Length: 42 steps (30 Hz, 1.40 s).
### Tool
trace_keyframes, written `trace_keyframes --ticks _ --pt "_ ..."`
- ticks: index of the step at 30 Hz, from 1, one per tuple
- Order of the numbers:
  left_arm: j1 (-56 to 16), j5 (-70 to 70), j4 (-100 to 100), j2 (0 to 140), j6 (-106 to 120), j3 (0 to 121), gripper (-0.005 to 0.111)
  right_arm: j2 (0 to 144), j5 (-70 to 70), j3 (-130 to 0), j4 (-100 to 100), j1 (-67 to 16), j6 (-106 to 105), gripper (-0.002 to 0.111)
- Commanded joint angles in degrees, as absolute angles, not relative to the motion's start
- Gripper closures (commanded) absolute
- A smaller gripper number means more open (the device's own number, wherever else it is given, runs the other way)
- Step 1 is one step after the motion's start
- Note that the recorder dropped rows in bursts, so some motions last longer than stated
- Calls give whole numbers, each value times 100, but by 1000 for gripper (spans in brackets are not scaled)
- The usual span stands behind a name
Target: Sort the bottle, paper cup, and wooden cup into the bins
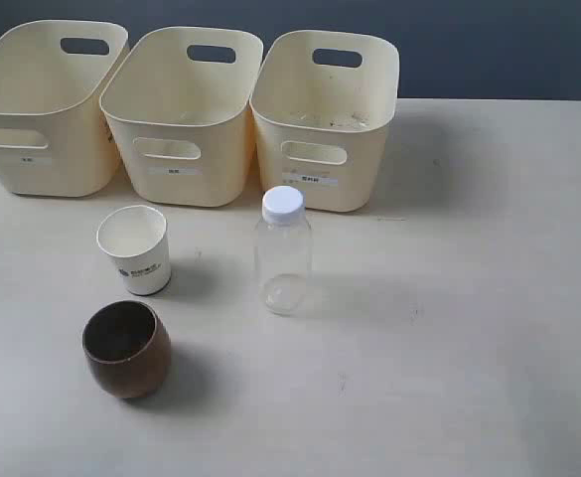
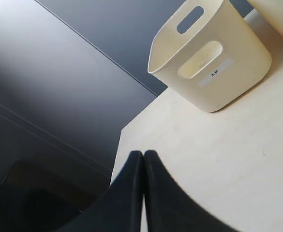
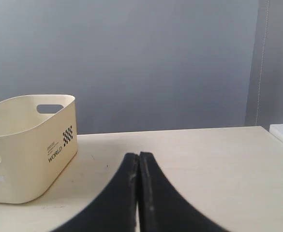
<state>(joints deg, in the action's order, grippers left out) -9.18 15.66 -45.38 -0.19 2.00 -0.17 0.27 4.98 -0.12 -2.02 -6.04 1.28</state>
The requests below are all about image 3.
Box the cream right storage bin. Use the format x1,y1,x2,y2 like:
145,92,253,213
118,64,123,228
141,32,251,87
0,94,78,204

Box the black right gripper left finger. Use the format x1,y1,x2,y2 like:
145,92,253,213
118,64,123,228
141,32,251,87
53,153,139,232

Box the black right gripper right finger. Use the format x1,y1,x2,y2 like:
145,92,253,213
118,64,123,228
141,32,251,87
139,152,221,232

